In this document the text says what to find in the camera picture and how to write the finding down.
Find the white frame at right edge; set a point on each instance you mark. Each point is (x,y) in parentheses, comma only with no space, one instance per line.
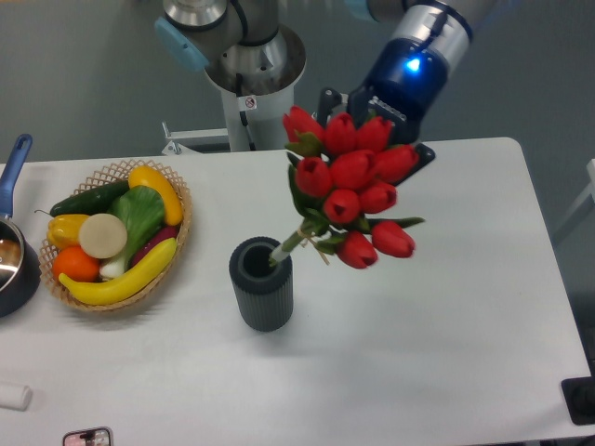
(581,206)

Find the black device at table edge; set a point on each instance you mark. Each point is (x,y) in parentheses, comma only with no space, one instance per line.
(579,397)

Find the red tulip bouquet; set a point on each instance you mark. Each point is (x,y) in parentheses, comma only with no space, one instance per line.
(342,176)

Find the yellow squash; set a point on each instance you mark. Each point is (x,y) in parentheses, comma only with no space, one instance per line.
(147,176)

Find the yellow banana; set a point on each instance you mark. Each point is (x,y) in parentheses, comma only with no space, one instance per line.
(115,291)

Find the yellow bell pepper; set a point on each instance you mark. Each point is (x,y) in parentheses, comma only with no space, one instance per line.
(63,230)

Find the dark grey ribbed vase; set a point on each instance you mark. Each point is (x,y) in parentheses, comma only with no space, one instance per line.
(264,293)

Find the smartphone with pink case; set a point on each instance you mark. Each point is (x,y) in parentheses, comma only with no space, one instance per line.
(95,436)

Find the beige round disc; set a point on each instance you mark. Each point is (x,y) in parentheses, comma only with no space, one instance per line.
(102,236)

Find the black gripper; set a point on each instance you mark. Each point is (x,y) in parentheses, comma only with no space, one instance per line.
(401,86)

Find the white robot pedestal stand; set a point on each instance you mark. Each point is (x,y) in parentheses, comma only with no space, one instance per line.
(256,85)

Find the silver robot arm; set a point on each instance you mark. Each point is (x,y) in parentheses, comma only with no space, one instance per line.
(213,27)

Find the purple eggplant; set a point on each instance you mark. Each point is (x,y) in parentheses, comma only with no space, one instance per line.
(161,235)

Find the white cylinder roll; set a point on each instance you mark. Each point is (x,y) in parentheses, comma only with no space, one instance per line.
(15,397)

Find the green bok choy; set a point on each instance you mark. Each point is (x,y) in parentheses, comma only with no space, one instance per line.
(142,211)

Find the orange fruit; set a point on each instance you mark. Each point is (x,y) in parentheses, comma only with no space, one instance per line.
(77,264)

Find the green cucumber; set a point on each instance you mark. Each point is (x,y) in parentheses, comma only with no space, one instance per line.
(89,202)

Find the blue handled saucepan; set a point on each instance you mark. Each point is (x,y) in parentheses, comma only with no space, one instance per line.
(20,268)

